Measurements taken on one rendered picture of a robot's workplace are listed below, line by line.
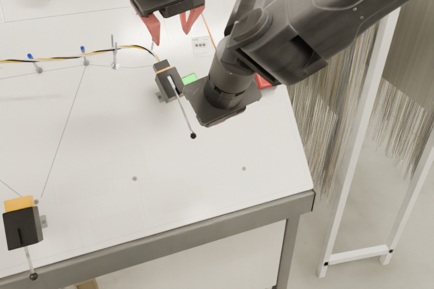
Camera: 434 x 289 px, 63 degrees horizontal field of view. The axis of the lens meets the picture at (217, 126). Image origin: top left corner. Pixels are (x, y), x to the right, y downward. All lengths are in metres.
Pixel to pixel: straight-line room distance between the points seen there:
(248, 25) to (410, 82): 1.25
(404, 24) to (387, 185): 1.08
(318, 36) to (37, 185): 0.61
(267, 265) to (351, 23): 0.84
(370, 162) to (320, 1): 2.18
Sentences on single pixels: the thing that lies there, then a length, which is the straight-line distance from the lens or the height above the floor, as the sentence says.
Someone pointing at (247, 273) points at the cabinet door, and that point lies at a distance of 1.08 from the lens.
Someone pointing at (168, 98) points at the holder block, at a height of 1.12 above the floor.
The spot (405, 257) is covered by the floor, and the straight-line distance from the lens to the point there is 2.02.
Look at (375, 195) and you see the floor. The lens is 2.26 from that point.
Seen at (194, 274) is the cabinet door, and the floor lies 0.64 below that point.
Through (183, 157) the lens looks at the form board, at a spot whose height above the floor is 0.97.
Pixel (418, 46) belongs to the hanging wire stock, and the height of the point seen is 0.98.
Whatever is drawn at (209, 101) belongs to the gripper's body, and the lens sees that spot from 0.51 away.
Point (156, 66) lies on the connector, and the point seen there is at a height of 1.16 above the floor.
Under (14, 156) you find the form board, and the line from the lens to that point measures 0.80.
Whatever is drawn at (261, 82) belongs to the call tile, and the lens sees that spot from 0.84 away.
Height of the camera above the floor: 1.46
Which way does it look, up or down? 34 degrees down
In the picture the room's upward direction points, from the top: straight up
